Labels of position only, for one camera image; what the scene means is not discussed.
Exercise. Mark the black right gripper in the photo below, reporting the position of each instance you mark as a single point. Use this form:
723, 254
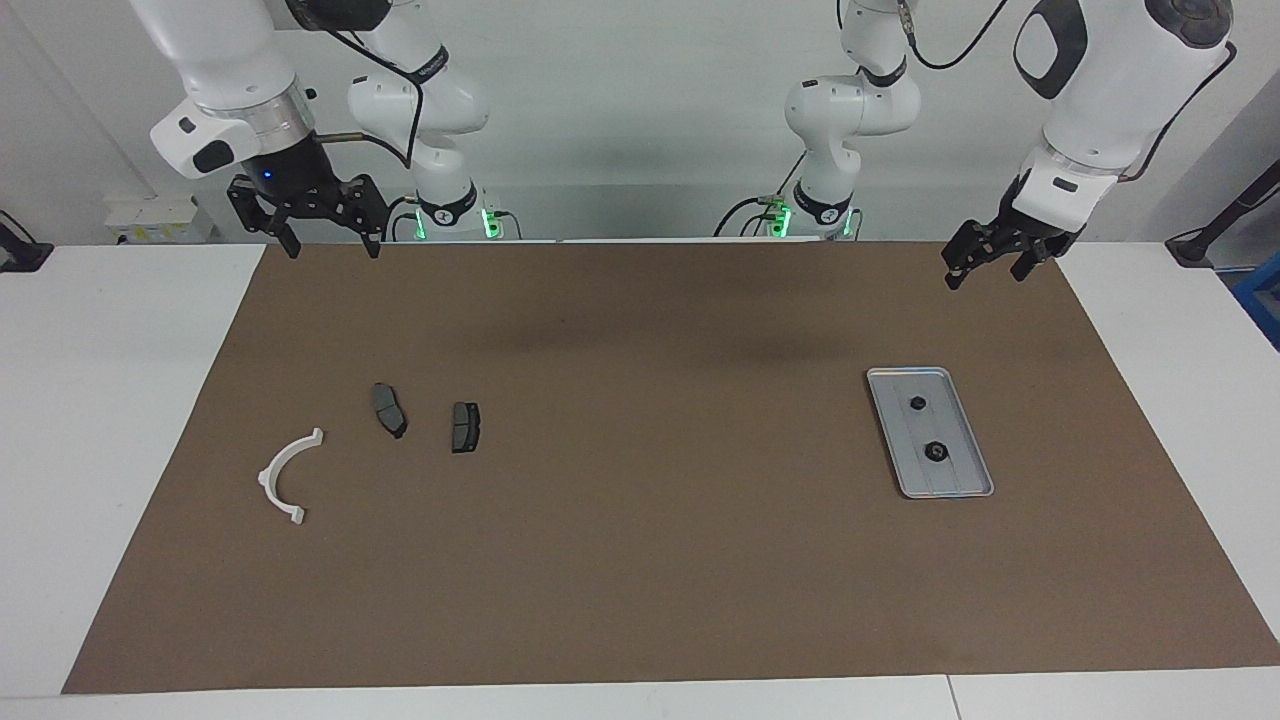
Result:
300, 185

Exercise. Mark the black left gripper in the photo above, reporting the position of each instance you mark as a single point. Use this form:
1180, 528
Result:
1030, 232

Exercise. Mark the large black bearing gear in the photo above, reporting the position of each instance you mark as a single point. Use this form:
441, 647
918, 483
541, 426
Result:
936, 452

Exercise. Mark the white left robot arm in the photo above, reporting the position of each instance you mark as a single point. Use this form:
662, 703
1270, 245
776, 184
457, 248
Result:
1110, 90

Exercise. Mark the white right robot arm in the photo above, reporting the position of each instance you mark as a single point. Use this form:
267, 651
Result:
230, 60

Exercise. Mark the silver metal tray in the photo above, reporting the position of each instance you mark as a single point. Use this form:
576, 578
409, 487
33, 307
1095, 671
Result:
945, 480

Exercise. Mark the white box with yellow labels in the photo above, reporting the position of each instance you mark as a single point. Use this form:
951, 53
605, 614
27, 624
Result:
160, 220

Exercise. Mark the elongated dark brake pad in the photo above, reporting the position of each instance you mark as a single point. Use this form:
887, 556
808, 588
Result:
388, 408

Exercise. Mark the rectangular dark brake pad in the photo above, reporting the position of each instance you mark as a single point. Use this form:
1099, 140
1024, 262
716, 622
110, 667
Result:
465, 428

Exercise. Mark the blue storage bin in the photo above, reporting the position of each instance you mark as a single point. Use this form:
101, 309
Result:
1262, 300

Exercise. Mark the brown table mat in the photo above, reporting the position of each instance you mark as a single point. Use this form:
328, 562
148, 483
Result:
640, 560

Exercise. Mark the white curved plastic bracket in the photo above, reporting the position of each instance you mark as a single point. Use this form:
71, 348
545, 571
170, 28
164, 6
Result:
275, 470

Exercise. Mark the black camera stand clamp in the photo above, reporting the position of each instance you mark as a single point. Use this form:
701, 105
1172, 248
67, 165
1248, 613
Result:
20, 255

